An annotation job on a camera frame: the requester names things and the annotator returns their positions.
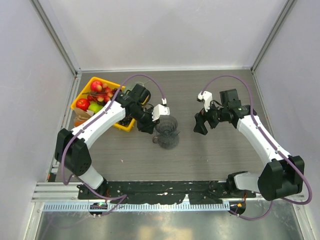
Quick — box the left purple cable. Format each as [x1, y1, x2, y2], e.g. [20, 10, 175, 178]
[61, 73, 168, 217]

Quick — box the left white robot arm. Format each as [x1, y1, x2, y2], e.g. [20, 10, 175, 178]
[54, 84, 157, 199]

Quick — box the white slotted cable duct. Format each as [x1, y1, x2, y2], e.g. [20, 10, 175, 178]
[42, 201, 230, 212]

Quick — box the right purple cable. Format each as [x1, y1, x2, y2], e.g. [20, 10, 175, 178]
[201, 74, 313, 221]

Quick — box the yellow plastic fruit tray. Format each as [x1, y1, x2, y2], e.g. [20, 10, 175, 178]
[70, 76, 137, 133]

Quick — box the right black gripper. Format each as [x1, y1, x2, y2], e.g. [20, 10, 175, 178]
[194, 98, 229, 135]

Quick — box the red cherry bunch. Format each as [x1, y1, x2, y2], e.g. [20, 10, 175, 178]
[86, 82, 114, 105]

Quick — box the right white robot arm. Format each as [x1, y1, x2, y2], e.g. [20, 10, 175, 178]
[193, 89, 305, 201]

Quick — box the purple cable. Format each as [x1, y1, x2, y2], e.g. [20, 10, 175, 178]
[201, 74, 313, 221]
[61, 73, 168, 217]

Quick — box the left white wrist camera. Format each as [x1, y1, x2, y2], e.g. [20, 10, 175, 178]
[151, 98, 170, 122]

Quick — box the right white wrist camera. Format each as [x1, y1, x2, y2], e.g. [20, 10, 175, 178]
[197, 91, 213, 112]

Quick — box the orange coffee filter box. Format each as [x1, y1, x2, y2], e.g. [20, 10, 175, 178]
[73, 107, 94, 127]

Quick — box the red apple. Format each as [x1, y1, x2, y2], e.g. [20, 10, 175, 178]
[90, 80, 103, 93]
[75, 98, 91, 112]

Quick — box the black grape bunch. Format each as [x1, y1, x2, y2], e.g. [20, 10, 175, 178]
[118, 117, 133, 127]

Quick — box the green pear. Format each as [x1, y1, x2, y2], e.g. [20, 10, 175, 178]
[87, 103, 103, 114]

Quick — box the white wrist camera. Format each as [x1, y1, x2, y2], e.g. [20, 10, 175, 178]
[151, 98, 170, 122]
[197, 91, 213, 112]

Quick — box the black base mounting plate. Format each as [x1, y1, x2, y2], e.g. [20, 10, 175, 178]
[77, 180, 257, 205]

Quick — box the clear glass coffee server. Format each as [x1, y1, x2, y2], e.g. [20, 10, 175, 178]
[152, 133, 180, 150]

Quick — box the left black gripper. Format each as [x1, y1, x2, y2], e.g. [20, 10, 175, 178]
[129, 106, 160, 134]

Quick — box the aluminium frame rail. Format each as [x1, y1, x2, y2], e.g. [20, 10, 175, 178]
[31, 181, 306, 203]

